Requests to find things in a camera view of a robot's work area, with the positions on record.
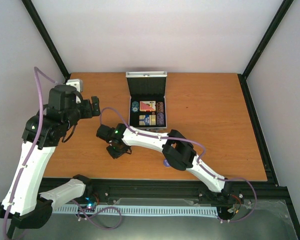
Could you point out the black frame post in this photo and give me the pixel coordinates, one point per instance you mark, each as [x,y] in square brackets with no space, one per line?
[36,19]
[271,29]

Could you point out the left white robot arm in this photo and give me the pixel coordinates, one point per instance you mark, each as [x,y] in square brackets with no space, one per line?
[24,205]

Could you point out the electronics board with led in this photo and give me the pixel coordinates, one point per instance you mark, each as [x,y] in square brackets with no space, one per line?
[91,204]

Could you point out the brown poker chip stack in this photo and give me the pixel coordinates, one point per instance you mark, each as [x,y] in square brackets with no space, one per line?
[160,107]

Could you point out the purple poker chip stack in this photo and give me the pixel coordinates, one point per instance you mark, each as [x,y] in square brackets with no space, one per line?
[160,119]

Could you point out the right black frame post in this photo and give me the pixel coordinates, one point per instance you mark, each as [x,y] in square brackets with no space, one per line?
[271,29]

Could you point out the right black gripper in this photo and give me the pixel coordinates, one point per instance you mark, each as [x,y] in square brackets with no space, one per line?
[115,155]

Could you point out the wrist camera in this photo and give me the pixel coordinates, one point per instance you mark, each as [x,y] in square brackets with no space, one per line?
[105,132]
[77,83]

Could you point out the light blue cable duct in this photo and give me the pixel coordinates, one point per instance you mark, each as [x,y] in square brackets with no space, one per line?
[157,211]

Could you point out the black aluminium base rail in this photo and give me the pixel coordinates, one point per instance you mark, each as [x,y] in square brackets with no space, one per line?
[115,189]

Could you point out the left black frame post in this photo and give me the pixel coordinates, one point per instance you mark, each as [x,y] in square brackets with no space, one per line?
[36,19]

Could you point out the teal poker chip stack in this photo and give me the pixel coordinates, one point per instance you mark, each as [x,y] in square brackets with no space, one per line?
[135,104]
[134,109]

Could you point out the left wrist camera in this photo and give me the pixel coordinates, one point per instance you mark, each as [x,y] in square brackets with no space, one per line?
[77,83]

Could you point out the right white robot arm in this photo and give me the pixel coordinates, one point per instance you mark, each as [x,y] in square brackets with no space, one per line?
[178,151]

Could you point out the red playing card deck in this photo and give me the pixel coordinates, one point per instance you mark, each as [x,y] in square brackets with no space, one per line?
[147,106]

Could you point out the purple dealer button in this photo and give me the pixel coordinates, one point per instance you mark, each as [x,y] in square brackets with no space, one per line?
[166,164]

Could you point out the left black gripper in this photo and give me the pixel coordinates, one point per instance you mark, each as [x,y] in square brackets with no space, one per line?
[89,112]

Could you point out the aluminium poker case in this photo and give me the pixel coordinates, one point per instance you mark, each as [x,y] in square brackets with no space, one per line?
[146,86]

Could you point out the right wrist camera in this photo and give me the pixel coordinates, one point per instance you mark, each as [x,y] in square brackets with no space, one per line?
[105,132]

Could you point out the blue playing card box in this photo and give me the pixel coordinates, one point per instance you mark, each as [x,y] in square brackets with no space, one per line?
[147,120]

